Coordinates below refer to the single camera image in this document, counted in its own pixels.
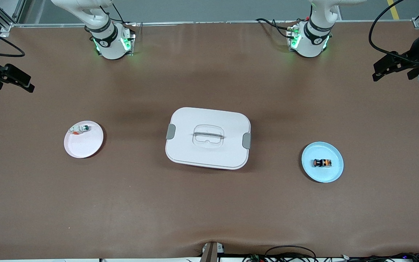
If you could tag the light blue round plate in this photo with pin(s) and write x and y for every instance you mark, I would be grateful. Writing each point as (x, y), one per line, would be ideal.
(322, 174)

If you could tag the orange black switch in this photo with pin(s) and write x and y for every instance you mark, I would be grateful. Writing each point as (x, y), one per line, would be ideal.
(322, 163)

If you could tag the green white switch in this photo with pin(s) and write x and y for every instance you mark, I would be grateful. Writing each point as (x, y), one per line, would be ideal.
(84, 128)

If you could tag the pink round plate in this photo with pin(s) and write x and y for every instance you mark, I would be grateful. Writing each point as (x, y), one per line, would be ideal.
(82, 149)

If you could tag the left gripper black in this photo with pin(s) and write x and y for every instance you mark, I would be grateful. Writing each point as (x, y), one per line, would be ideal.
(412, 58)

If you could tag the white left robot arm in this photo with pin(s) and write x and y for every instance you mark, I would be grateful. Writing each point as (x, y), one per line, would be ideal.
(313, 43)

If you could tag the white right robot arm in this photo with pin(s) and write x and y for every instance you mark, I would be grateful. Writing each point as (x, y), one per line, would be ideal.
(111, 47)

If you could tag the brown grey edge bracket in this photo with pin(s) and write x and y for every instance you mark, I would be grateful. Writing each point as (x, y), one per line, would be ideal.
(211, 254)

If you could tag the white lidded storage box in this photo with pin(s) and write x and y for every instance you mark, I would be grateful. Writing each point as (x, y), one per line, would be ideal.
(209, 153)

